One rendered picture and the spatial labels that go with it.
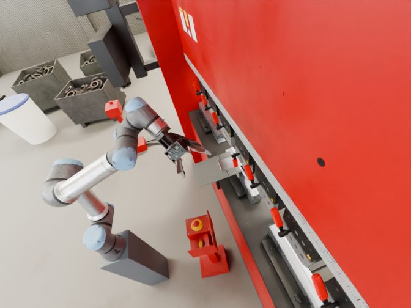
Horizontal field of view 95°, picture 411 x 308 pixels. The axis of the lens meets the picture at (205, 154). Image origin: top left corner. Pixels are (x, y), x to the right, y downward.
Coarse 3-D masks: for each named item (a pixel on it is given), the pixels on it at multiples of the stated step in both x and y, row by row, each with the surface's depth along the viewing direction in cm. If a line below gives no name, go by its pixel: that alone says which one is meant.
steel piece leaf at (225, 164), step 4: (220, 160) 120; (224, 160) 120; (228, 160) 119; (220, 164) 118; (224, 164) 117; (228, 164) 117; (232, 164) 116; (220, 168) 115; (224, 168) 116; (228, 168) 115
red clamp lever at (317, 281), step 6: (312, 276) 49; (318, 276) 49; (318, 282) 48; (318, 288) 48; (324, 288) 48; (318, 294) 49; (324, 294) 48; (324, 300) 48; (324, 306) 49; (330, 306) 48; (336, 306) 49
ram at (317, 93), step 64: (192, 0) 77; (256, 0) 37; (320, 0) 24; (384, 0) 18; (256, 64) 46; (320, 64) 28; (384, 64) 20; (256, 128) 60; (320, 128) 33; (384, 128) 22; (320, 192) 39; (384, 192) 25; (320, 256) 49; (384, 256) 29
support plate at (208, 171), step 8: (208, 160) 122; (216, 160) 121; (200, 168) 119; (208, 168) 118; (216, 168) 117; (232, 168) 115; (200, 176) 115; (208, 176) 114; (216, 176) 113; (224, 176) 112; (200, 184) 111; (208, 184) 111
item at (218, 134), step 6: (204, 108) 166; (204, 114) 164; (210, 114) 159; (210, 120) 154; (210, 126) 156; (216, 126) 148; (216, 132) 143; (222, 132) 142; (216, 138) 150; (222, 138) 147
